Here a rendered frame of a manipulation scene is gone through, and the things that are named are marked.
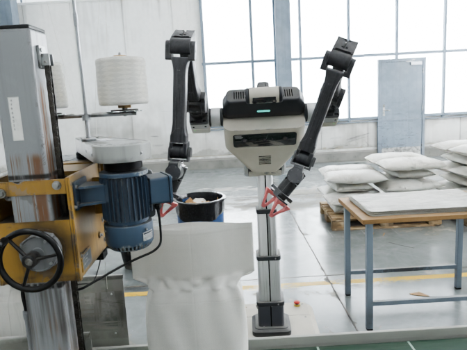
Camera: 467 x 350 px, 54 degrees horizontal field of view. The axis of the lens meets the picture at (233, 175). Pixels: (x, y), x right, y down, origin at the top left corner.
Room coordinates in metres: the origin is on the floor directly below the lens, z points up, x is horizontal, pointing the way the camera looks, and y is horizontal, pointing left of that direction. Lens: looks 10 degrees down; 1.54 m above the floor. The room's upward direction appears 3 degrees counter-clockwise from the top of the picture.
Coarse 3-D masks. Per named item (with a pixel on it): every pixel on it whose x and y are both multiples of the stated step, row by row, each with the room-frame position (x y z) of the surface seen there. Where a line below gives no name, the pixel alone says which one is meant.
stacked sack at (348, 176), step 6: (324, 174) 5.20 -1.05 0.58; (330, 174) 5.03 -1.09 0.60; (336, 174) 4.96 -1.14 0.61; (342, 174) 4.92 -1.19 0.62; (348, 174) 4.91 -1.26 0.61; (354, 174) 4.89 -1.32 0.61; (360, 174) 4.88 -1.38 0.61; (366, 174) 4.87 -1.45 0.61; (372, 174) 4.87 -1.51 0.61; (378, 174) 4.87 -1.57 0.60; (330, 180) 4.88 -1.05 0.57; (336, 180) 4.87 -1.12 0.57; (342, 180) 4.86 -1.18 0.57; (348, 180) 4.85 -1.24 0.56; (354, 180) 4.84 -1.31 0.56; (360, 180) 4.84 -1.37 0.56; (366, 180) 4.83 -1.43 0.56; (372, 180) 4.83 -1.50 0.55; (378, 180) 4.82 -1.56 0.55; (384, 180) 4.82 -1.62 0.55
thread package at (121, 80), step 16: (96, 64) 1.51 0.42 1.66; (112, 64) 1.47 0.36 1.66; (128, 64) 1.48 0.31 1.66; (144, 64) 1.55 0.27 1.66; (112, 80) 1.47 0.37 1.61; (128, 80) 1.48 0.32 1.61; (144, 80) 1.53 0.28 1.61; (112, 96) 1.47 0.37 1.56; (128, 96) 1.48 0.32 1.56; (144, 96) 1.52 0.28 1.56
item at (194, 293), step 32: (192, 224) 1.78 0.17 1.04; (224, 224) 1.75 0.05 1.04; (160, 256) 1.69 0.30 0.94; (192, 256) 1.67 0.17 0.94; (224, 256) 1.70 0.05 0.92; (160, 288) 1.67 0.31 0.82; (192, 288) 1.65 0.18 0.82; (224, 288) 1.66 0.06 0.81; (160, 320) 1.64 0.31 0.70; (192, 320) 1.63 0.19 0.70; (224, 320) 1.64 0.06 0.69
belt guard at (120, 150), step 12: (84, 144) 1.50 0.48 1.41; (96, 144) 1.39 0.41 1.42; (108, 144) 1.36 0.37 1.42; (120, 144) 1.34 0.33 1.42; (132, 144) 1.33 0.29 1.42; (144, 144) 1.36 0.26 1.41; (84, 156) 1.53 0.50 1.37; (96, 156) 1.34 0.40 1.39; (108, 156) 1.32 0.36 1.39; (120, 156) 1.32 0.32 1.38; (132, 156) 1.33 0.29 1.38; (144, 156) 1.36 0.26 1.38
